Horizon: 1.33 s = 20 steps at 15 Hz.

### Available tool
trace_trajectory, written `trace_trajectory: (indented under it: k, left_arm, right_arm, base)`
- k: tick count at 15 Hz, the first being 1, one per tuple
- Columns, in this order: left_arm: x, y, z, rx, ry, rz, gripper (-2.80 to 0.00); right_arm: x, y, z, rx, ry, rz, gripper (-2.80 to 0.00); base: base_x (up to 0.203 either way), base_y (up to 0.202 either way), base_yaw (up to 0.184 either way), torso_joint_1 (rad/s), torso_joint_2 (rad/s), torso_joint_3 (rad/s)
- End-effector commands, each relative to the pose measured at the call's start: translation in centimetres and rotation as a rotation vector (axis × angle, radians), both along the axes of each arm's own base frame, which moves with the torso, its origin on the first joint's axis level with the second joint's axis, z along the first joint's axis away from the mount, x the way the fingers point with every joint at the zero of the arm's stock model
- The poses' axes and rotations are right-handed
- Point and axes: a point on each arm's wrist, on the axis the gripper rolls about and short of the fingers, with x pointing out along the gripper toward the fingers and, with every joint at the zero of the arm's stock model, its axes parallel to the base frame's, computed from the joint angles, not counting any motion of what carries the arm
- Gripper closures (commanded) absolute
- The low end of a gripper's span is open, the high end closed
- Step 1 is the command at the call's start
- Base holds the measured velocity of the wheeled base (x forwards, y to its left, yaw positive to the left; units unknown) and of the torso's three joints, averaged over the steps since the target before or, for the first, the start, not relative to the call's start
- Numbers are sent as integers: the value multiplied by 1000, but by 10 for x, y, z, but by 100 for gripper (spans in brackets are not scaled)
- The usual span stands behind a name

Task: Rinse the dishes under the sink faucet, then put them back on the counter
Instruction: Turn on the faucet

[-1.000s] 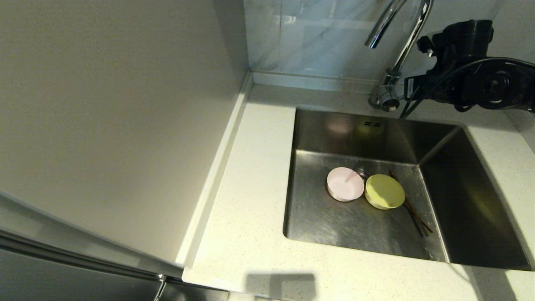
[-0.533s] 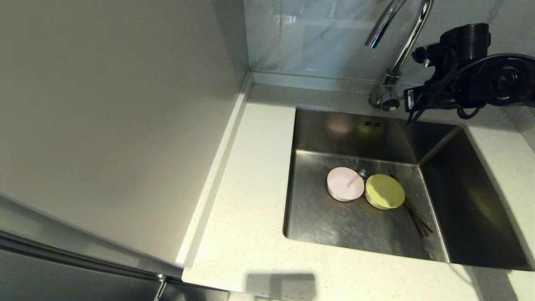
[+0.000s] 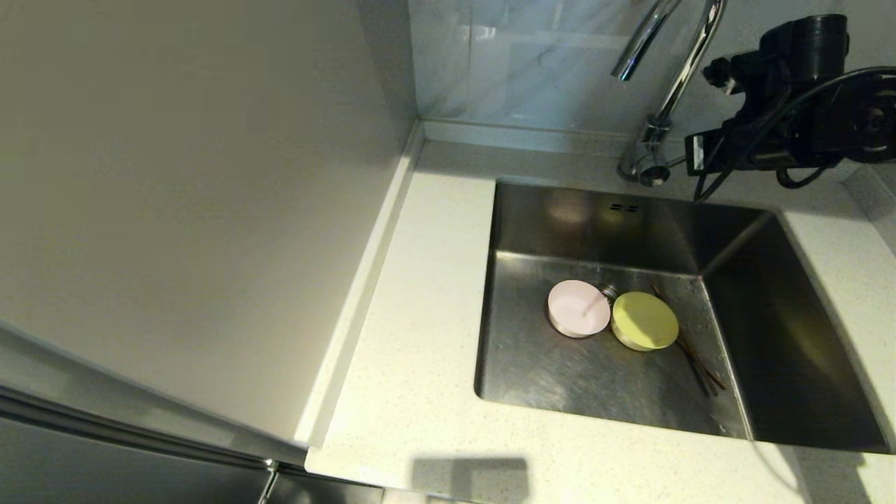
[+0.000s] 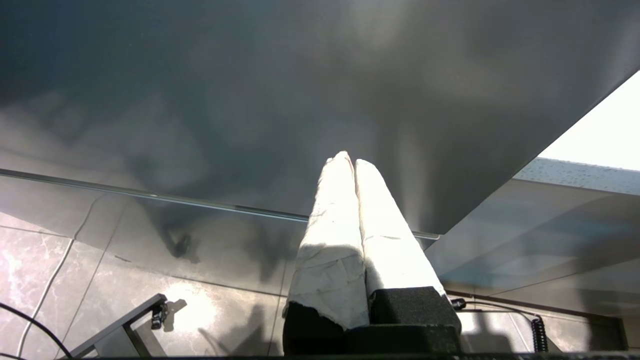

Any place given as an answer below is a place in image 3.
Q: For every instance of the round metal drain strainer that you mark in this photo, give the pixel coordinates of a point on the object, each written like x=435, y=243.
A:
x=609, y=290

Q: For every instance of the grey tall cabinet door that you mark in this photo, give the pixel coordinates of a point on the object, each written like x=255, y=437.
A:
x=105, y=469

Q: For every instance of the pink plastic bowl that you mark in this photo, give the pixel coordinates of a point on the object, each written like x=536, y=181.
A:
x=577, y=308

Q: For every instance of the grey base cabinet front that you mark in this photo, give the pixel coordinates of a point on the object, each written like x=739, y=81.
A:
x=329, y=493

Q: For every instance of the chrome gooseneck faucet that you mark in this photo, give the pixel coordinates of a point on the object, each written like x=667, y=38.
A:
x=654, y=140

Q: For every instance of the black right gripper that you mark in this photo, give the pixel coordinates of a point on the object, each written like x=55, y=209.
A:
x=791, y=133

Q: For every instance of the stainless steel sink basin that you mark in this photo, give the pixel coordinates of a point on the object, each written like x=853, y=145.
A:
x=546, y=378

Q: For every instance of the yellow plastic bowl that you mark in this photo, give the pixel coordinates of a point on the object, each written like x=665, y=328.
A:
x=645, y=322

